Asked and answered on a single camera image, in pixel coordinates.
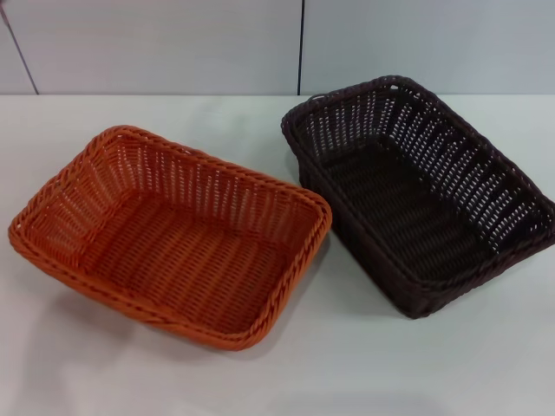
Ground orange woven plastic basket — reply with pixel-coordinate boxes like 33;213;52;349
7;124;334;351

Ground dark brown woven plastic basket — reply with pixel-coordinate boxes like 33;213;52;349
280;75;555;322

